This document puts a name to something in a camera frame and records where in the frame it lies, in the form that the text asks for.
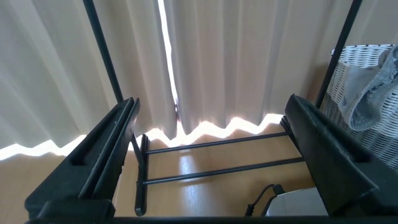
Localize pale grey garment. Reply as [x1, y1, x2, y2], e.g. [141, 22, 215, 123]
[338, 45, 398, 131]

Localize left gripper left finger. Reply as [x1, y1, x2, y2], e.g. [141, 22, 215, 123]
[24, 96, 141, 219]

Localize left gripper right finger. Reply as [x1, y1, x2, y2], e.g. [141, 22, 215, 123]
[284, 94, 398, 217]

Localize black clothes rack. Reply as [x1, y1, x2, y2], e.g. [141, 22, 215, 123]
[82, 0, 364, 217]

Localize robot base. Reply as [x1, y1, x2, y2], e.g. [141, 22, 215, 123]
[266, 186, 330, 217]

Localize white laundry basket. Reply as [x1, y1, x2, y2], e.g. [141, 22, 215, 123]
[320, 44, 398, 170]

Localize black cable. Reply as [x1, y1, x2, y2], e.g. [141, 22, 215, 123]
[244, 183, 286, 217]

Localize beige curtain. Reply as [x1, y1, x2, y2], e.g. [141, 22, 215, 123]
[0, 0, 398, 150]

